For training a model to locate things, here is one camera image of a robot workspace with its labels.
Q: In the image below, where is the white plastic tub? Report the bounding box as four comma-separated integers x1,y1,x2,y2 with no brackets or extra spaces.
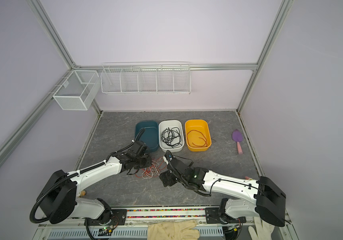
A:
158,120,185,153

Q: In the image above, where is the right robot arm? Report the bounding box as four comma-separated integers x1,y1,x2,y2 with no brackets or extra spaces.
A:
159,151,286,227

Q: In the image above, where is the thin white cable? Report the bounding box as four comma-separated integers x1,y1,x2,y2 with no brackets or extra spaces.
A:
141,164,164,178

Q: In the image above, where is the cream work glove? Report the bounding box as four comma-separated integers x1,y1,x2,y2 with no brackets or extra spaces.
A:
147,220,200,240

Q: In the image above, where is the thin red wire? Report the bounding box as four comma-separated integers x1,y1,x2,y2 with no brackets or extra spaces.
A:
135,155,167,180

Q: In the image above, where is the teal plastic tub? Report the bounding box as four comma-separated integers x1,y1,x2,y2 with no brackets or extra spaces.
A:
134,121,159,153

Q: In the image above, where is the white rubber glove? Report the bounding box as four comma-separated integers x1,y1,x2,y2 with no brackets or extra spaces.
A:
248,217,275,240

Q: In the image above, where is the long white wire basket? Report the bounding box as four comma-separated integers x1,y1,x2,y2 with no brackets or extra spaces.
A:
100,62,191,95

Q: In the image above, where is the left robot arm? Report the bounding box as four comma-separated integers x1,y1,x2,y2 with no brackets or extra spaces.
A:
29,129,152,225

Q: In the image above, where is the small white mesh basket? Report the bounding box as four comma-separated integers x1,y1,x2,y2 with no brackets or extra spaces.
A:
53,70,101,111

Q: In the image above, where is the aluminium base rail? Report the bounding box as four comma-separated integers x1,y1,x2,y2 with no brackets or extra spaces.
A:
33,203,293,240

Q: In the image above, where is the thin black cable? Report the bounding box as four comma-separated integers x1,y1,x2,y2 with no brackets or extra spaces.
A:
160,126,183,148

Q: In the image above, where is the yellow plastic tub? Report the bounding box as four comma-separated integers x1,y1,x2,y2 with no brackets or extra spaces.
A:
185,120,212,152

